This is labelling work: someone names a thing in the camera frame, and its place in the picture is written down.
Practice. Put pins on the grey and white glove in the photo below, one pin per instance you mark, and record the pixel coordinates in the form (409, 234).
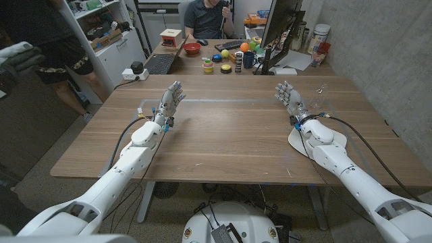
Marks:
(20, 59)

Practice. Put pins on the grey metal table leg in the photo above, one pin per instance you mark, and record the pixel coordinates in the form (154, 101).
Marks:
(146, 202)
(317, 206)

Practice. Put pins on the cardboard box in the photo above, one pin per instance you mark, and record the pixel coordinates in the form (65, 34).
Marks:
(106, 40)

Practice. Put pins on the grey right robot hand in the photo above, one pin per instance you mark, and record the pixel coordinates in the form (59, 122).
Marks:
(293, 101)

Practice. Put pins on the yellow and black button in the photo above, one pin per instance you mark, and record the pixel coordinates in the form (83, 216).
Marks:
(226, 69)

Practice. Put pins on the grey office chair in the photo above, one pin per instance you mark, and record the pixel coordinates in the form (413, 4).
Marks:
(182, 13)

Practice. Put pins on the black reach grabber stick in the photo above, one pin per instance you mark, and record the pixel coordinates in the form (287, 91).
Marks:
(223, 20)

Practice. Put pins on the yellow-green ball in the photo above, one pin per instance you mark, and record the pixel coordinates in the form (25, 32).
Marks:
(225, 53)

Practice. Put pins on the black round fan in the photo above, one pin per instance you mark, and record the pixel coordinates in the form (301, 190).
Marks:
(165, 189)

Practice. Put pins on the orange ball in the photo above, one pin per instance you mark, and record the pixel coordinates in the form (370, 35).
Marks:
(244, 47)

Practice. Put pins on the standing person in black shorts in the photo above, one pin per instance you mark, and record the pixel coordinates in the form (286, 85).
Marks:
(50, 27)

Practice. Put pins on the black power adapter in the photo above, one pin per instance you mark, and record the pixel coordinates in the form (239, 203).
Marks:
(137, 67)

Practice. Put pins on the white canister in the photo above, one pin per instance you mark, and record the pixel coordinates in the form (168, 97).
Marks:
(319, 35)

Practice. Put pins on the rainbow stacking cup toy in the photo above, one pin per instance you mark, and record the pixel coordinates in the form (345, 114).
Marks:
(208, 67)

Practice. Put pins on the dark blue mug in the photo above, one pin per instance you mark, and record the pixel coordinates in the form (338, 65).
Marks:
(249, 60)

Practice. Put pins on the white power strip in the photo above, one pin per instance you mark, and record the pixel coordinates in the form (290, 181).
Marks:
(127, 75)

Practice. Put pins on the black keyboard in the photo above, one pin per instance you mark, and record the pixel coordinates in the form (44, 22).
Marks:
(231, 45)

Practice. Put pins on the seated person in dark polo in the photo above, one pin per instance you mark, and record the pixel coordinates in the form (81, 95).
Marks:
(202, 20)

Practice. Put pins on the dark open laptop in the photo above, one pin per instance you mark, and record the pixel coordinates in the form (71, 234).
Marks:
(160, 63)

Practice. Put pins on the small flat white box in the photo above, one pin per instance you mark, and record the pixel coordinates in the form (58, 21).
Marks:
(285, 71)

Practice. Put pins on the white shelf cabinet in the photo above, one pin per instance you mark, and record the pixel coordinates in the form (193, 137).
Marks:
(118, 57)

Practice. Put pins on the blue and black button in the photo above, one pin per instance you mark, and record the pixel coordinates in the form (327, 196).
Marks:
(217, 58)

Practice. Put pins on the white paper sheets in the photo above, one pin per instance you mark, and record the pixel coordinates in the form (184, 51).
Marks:
(297, 60)

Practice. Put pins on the person in dark trousers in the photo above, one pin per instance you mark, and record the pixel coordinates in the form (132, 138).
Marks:
(17, 212)

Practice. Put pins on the black computer mouse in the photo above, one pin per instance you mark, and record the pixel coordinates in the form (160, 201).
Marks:
(202, 42)

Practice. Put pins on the white plate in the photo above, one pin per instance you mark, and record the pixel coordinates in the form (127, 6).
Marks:
(298, 141)

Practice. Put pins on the black computer monitor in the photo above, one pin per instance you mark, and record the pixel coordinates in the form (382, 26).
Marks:
(280, 17)

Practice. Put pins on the white and red wooden box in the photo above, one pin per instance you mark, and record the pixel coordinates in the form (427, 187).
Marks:
(171, 38)

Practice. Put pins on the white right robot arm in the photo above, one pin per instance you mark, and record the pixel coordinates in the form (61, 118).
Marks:
(337, 158)

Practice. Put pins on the red bowl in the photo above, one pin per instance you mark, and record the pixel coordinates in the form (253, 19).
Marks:
(192, 49)

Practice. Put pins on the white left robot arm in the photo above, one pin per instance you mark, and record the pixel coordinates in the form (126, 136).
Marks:
(135, 158)

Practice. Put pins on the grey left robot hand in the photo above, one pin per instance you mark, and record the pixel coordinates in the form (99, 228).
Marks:
(168, 101)

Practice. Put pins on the orange box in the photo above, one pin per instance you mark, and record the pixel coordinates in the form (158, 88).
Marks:
(255, 20)

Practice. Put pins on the black and white block tower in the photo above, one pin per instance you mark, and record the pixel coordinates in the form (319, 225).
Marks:
(238, 62)

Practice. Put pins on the green plastic cup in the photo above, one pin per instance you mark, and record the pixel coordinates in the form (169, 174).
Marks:
(253, 45)

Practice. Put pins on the white robot torso base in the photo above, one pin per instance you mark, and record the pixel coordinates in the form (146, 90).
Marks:
(236, 219)

